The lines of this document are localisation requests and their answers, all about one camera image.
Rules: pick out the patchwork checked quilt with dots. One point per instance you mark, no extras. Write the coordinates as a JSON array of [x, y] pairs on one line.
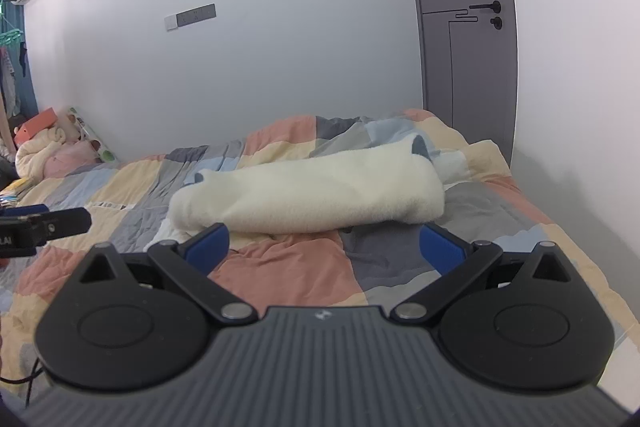
[[300, 272]]

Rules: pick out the grey door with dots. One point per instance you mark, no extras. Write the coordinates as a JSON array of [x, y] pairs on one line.
[[460, 82]]

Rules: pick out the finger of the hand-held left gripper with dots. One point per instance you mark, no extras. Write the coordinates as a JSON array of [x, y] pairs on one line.
[[70, 221], [32, 209]]

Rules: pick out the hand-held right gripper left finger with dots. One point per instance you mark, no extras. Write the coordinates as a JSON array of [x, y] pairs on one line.
[[207, 249]]

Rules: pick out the green clothes hanger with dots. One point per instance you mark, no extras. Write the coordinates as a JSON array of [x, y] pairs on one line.
[[11, 38]]

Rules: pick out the cream blue-striped fleece sweater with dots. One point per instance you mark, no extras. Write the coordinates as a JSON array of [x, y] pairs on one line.
[[320, 192]]

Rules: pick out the stack of books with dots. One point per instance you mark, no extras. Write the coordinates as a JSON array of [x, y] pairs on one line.
[[15, 192]]

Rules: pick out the wall switch panel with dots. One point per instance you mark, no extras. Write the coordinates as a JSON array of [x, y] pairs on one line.
[[192, 17]]

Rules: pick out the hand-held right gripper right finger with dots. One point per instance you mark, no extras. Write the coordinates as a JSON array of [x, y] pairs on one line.
[[442, 249]]

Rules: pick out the orange box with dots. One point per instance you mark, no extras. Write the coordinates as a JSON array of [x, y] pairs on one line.
[[35, 124]]

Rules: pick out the black door lock knob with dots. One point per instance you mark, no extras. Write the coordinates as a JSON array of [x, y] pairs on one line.
[[495, 23]]

